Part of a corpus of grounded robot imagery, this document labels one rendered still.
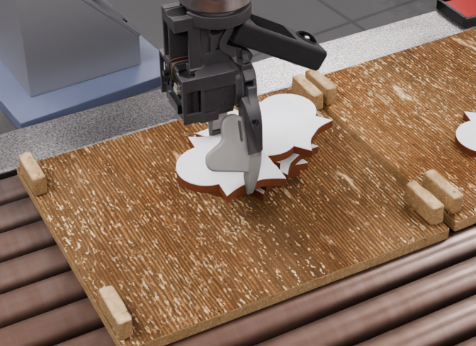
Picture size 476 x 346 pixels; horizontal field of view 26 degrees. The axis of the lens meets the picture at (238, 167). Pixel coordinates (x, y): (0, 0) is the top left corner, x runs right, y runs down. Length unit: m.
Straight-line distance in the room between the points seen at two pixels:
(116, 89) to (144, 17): 2.01
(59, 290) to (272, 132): 0.31
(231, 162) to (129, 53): 0.57
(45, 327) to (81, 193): 0.21
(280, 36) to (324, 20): 2.50
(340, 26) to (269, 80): 2.03
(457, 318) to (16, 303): 0.48
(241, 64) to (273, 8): 2.57
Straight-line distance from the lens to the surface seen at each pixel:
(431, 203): 1.21
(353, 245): 1.19
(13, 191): 1.32
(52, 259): 1.21
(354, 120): 1.39
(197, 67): 1.04
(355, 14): 3.60
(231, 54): 1.05
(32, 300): 1.16
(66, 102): 1.55
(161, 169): 1.29
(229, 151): 1.07
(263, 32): 1.04
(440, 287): 1.18
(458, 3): 1.71
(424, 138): 1.36
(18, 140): 1.41
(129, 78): 1.60
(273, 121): 1.25
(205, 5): 0.99
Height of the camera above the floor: 1.72
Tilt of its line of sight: 37 degrees down
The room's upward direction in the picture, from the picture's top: straight up
